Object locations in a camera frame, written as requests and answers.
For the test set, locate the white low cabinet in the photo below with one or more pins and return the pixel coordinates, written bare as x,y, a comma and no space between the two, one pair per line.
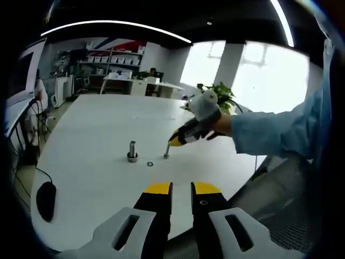
62,90

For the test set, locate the thick threaded steel stud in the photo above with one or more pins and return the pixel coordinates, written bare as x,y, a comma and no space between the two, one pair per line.
132,150

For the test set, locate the short ceiling light strip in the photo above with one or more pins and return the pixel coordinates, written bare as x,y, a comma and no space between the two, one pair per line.
284,21

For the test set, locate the white office desk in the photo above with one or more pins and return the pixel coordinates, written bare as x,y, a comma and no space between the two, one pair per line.
143,83

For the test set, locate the black computer mouse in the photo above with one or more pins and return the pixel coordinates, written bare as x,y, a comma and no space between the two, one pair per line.
45,201

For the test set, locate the long curved ceiling light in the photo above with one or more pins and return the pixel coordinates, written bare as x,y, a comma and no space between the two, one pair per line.
113,22

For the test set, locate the thin threaded steel stud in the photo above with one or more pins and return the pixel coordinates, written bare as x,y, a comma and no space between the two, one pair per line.
166,151

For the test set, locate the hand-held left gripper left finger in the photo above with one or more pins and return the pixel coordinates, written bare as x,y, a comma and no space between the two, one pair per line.
124,232

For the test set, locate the white laptop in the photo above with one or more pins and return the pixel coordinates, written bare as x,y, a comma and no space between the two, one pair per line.
24,78

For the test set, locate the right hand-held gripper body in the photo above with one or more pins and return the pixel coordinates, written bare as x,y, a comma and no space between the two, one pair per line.
205,108

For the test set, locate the grey mesh office chair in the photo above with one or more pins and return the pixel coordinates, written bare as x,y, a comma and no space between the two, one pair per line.
285,199

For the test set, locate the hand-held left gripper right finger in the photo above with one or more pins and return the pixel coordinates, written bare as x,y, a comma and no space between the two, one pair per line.
215,229

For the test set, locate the small steel washer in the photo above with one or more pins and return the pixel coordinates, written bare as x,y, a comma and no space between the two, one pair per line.
147,164

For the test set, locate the white swivel chair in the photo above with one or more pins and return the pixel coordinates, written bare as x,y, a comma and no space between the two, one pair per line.
83,84

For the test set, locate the green potted plant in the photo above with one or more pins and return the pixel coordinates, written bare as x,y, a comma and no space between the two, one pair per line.
225,94

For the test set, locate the person's right hand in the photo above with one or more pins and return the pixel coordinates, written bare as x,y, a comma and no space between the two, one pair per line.
223,126

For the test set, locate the storage shelf with white bins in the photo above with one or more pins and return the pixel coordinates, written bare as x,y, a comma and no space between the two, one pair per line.
113,58

